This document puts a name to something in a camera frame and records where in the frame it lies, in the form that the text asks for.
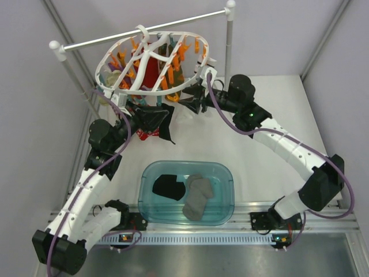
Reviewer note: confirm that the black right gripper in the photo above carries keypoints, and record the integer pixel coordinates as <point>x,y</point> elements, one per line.
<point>194,104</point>

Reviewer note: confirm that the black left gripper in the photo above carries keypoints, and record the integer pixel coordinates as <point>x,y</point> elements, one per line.
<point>148,117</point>

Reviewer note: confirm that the white oval clip hanger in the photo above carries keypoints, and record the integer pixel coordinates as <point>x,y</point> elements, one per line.
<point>118,58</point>

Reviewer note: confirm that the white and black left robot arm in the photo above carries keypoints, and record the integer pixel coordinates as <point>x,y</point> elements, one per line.
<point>67,240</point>

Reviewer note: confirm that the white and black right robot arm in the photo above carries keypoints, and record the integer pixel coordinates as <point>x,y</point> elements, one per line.
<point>324,176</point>

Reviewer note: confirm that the red patterned sock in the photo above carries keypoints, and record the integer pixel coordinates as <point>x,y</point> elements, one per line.
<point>144,135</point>

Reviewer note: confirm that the olive green sock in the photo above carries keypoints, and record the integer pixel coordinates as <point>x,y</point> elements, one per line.
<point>176,78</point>

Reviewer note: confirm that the white black striped sock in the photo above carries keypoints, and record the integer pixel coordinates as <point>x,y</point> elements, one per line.
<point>210,62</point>

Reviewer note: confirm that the grey sock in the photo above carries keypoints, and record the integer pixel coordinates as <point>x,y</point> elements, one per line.
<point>199,192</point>

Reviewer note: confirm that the teal transparent plastic tub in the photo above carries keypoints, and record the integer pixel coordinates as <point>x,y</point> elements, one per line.
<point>158,209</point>

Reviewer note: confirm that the white drying rack stand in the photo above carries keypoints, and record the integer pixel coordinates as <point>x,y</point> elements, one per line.
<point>152,44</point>

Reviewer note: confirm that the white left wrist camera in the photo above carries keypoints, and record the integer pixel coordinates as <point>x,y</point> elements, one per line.
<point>119,100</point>

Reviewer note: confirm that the aluminium mounting rail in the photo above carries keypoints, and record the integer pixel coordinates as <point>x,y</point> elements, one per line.
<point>241,229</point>

